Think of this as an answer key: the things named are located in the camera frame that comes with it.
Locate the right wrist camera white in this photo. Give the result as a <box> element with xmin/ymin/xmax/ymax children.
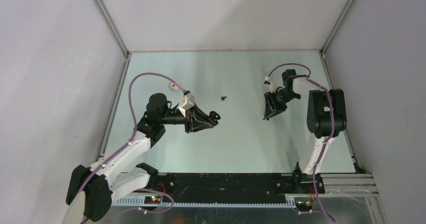
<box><xmin>264</xmin><ymin>76</ymin><xmax>280</xmax><ymax>93</ymax></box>

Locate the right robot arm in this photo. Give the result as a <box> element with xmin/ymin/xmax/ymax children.
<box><xmin>264</xmin><ymin>69</ymin><xmax>347</xmax><ymax>193</ymax></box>

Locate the right controller board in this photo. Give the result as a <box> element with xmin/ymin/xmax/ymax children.
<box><xmin>294</xmin><ymin>200</ymin><xmax>314</xmax><ymax>214</ymax></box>

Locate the left controller board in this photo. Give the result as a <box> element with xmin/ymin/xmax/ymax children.
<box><xmin>144</xmin><ymin>195</ymin><xmax>163</xmax><ymax>205</ymax></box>

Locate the black earbud charging case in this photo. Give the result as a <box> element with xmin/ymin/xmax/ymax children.
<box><xmin>208</xmin><ymin>110</ymin><xmax>221</xmax><ymax>125</ymax></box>

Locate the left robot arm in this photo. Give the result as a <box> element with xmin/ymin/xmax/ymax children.
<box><xmin>63</xmin><ymin>91</ymin><xmax>221</xmax><ymax>223</ymax></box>

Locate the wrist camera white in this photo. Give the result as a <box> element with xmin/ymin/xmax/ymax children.
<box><xmin>264</xmin><ymin>76</ymin><xmax>280</xmax><ymax>93</ymax></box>
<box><xmin>177</xmin><ymin>91</ymin><xmax>195</xmax><ymax>118</ymax></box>

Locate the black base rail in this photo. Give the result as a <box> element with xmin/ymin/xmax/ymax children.
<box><xmin>147</xmin><ymin>173</ymin><xmax>325</xmax><ymax>204</ymax></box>

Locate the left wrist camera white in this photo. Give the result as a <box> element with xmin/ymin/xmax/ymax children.
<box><xmin>177</xmin><ymin>91</ymin><xmax>195</xmax><ymax>118</ymax></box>

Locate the beige earbud charging case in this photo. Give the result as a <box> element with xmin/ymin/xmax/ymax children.
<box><xmin>169</xmin><ymin>82</ymin><xmax>180</xmax><ymax>91</ymax></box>

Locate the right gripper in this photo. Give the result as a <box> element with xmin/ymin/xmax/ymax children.
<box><xmin>265</xmin><ymin>89</ymin><xmax>300</xmax><ymax>119</ymax></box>

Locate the controller board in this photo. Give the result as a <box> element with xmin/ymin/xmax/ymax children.
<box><xmin>144</xmin><ymin>195</ymin><xmax>163</xmax><ymax>205</ymax></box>
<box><xmin>294</xmin><ymin>200</ymin><xmax>314</xmax><ymax>214</ymax></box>

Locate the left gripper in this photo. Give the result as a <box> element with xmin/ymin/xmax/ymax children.
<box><xmin>160</xmin><ymin>102</ymin><xmax>214</xmax><ymax>134</ymax></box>

